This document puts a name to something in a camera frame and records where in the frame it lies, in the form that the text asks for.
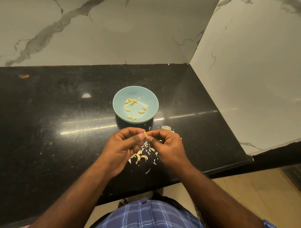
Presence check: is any cluster of peeled garlic cloves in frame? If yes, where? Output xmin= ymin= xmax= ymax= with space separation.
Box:
xmin=124 ymin=98 xmax=148 ymax=121

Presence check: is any person's left hand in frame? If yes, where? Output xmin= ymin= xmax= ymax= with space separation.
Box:
xmin=98 ymin=127 xmax=147 ymax=179

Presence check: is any person's right forearm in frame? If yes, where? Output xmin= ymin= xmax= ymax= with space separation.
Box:
xmin=176 ymin=160 xmax=264 ymax=228

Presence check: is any light blue bowl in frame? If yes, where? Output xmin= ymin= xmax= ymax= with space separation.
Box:
xmin=112 ymin=85 xmax=160 ymax=125

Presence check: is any blue plaid shirt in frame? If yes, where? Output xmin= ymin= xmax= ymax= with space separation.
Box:
xmin=93 ymin=197 xmax=278 ymax=228

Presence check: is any person's right hand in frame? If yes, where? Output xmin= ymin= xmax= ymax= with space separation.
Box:
xmin=145 ymin=129 xmax=190 ymax=171

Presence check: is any pile of garlic skins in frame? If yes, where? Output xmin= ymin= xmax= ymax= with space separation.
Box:
xmin=128 ymin=141 xmax=161 ymax=175

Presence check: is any person's left forearm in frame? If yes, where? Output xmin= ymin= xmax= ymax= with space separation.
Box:
xmin=29 ymin=165 xmax=118 ymax=228

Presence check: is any black cabinet trim strip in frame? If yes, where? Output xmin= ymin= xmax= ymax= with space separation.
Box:
xmin=194 ymin=202 xmax=209 ymax=228

